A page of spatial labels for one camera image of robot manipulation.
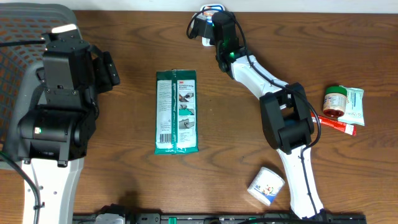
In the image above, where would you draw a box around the white red package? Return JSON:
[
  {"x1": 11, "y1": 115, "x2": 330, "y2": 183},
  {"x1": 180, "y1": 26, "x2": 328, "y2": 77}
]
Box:
[{"x1": 154, "y1": 70, "x2": 198, "y2": 155}]

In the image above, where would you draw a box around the green lid white jar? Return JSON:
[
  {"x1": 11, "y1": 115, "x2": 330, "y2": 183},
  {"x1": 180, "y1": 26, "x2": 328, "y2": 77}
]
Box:
[{"x1": 323, "y1": 86, "x2": 348, "y2": 118}]

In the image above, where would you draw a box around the red coffee stick sachet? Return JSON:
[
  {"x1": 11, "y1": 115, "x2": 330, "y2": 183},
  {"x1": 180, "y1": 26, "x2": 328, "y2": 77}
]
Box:
[{"x1": 318, "y1": 116, "x2": 356, "y2": 136}]

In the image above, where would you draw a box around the white blue labelled jar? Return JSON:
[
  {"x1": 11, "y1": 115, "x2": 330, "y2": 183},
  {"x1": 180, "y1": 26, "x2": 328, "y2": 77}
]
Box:
[{"x1": 247, "y1": 167, "x2": 285, "y2": 206}]

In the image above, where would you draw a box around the teal white snack packet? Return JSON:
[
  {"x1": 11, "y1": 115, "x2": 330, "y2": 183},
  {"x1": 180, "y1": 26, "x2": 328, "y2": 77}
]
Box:
[{"x1": 338, "y1": 86, "x2": 365, "y2": 126}]

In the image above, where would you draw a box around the small orange carton box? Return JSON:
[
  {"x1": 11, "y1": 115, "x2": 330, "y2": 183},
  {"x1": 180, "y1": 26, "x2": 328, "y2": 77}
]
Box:
[{"x1": 203, "y1": 6, "x2": 224, "y2": 17}]

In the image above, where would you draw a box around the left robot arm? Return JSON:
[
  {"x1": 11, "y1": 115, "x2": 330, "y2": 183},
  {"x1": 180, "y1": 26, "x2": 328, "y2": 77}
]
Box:
[{"x1": 16, "y1": 29, "x2": 120, "y2": 223}]

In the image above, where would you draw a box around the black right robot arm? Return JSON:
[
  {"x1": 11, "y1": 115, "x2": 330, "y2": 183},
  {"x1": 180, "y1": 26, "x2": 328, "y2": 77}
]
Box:
[{"x1": 187, "y1": 10, "x2": 323, "y2": 220}]

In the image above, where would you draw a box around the white barcode scanner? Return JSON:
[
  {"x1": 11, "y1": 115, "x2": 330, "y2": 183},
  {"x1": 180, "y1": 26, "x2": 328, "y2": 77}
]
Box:
[{"x1": 200, "y1": 3, "x2": 226, "y2": 47}]

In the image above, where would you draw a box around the grey plastic mesh basket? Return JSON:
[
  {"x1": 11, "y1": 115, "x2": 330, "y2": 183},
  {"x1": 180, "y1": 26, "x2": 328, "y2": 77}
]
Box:
[{"x1": 1, "y1": 2, "x2": 77, "y2": 165}]

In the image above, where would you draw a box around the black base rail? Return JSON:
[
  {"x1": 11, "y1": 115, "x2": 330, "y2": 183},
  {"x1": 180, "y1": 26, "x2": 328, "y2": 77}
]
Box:
[{"x1": 72, "y1": 204, "x2": 367, "y2": 224}]

